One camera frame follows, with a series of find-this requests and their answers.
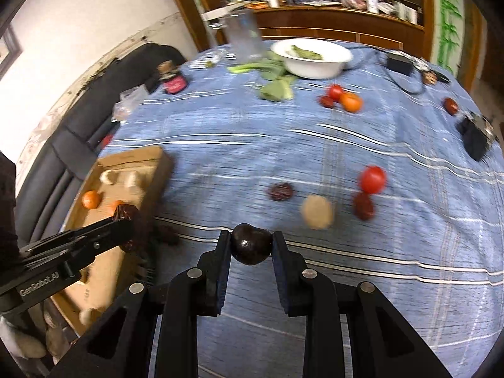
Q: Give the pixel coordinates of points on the green bok choy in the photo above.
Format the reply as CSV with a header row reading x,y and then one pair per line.
x,y
275,88

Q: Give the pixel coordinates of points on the bunch of keys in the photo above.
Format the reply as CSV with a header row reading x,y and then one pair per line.
x,y
431,76

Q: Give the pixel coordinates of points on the beige cylindrical rice cake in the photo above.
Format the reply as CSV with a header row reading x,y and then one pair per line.
x,y
106,177
317,211
84,315

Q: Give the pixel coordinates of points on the white enamel bowl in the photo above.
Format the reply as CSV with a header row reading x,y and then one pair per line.
x,y
315,69

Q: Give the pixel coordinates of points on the small red tomato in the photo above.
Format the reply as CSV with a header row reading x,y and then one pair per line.
x,y
335,91

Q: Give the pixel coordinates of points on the brown cardboard box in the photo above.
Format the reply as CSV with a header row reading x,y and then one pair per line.
x,y
104,271

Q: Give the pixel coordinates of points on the blue plaid tablecloth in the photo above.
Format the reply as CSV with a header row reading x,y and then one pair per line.
x,y
413,264

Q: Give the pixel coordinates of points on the wooden counter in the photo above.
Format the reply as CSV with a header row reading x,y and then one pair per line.
x,y
334,23

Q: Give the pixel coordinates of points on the green bamboo wall decal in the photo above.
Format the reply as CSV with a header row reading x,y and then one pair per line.
x,y
451,27

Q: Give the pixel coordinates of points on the large red tomato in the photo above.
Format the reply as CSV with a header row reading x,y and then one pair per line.
x,y
373,179

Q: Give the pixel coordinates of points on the green leafy vegetable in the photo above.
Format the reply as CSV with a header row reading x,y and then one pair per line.
x,y
307,52

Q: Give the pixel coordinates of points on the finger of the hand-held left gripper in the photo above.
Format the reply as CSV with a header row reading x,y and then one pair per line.
x,y
106,231

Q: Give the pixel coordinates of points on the orange mandarin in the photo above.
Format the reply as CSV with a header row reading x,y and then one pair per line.
x,y
117,205
91,199
351,102

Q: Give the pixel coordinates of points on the black sofa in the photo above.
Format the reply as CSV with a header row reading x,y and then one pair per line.
x,y
59,157

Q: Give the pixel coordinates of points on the dark purple passion fruit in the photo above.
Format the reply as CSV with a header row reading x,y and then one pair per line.
x,y
251,249

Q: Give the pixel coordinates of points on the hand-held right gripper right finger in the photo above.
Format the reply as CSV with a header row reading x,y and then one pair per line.
x,y
285,279

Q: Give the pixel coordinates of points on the small black case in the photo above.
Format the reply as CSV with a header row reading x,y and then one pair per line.
x,y
476,137

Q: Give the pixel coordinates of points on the wrinkled dark red date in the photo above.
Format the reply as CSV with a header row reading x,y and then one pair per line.
x,y
281,192

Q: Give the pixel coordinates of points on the framed picture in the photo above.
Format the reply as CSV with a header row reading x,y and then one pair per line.
x,y
10,47

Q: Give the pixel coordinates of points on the small white dish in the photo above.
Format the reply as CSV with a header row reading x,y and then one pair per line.
x,y
204,63

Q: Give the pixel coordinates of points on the large red jujube date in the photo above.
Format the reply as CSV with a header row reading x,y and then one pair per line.
x,y
126,210

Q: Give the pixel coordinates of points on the clear glass pitcher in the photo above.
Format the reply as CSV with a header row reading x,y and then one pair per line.
x,y
244,35

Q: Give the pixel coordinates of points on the green vegetable stalk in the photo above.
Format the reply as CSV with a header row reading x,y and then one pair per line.
x,y
256,67

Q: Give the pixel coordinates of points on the small clear plastic bag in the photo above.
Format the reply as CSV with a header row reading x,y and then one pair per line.
x,y
128,104

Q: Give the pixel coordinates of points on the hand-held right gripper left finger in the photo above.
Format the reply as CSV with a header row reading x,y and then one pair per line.
x,y
222,273

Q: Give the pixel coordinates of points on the black power adapter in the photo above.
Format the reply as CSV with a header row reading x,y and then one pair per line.
x,y
399,64

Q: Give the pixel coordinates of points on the dark jar with red label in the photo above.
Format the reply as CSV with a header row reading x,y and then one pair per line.
x,y
173,81

